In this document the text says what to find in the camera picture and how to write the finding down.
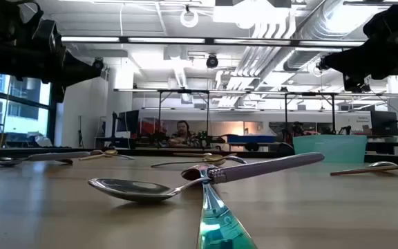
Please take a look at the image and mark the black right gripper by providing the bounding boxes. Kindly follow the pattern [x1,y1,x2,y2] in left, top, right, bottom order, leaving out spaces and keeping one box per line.
[318,34,398,93]

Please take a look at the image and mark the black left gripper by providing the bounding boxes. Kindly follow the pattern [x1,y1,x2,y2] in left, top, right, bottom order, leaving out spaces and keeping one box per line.
[38,46,102,104]

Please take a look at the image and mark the iridescent rainbow spoon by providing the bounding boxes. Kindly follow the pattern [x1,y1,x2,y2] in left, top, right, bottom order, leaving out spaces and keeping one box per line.
[150,155,248,169]
[88,149,136,161]
[180,164,258,249]

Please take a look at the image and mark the silver spoon purple handle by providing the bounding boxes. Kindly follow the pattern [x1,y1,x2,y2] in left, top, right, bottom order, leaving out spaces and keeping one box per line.
[0,151,92,167]
[87,151,325,203]
[368,160,398,178]

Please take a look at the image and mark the gold spoon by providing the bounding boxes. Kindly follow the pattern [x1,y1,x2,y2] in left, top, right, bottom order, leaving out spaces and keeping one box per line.
[202,154,227,167]
[330,156,398,176]
[79,149,120,161]

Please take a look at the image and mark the black computer monitor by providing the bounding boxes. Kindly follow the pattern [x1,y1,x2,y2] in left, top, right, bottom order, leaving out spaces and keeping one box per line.
[370,110,398,137]
[115,109,140,134]

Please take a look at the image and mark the white ceiling pipes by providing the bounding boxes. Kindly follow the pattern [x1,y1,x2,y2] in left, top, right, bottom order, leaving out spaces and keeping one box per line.
[216,20,300,108]

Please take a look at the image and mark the teal plastic tray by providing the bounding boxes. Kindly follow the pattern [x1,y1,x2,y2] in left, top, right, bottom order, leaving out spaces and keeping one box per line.
[292,134,368,164]

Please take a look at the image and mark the blue storage bin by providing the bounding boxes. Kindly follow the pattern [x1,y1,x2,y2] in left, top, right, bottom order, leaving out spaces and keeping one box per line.
[226,134,277,144]

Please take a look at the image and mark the person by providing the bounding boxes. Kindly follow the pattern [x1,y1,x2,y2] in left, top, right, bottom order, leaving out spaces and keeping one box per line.
[167,120,200,148]

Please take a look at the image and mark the black overhead light bar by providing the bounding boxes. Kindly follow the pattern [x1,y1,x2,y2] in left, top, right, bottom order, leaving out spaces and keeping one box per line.
[59,35,368,48]

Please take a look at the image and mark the silver ventilation duct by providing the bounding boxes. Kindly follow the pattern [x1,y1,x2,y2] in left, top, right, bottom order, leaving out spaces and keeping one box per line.
[283,0,379,72]

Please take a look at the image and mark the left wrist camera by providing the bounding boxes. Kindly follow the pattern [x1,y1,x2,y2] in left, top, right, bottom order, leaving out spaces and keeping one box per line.
[32,19,59,53]

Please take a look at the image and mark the black background rig frame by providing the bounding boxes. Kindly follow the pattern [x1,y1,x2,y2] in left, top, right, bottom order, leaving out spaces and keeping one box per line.
[114,88,211,149]
[283,91,338,134]

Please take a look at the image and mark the window with black frame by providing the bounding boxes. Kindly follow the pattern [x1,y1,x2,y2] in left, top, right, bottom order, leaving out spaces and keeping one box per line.
[0,71,57,145]

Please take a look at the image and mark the black aluminium table frame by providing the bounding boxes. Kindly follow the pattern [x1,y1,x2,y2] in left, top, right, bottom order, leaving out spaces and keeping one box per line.
[0,147,295,157]

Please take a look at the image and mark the white coiled cable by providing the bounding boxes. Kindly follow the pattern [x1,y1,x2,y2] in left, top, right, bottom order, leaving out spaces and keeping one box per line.
[180,8,200,28]

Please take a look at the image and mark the black overhead camera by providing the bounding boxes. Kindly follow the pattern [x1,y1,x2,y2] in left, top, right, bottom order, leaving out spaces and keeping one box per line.
[205,53,220,69]

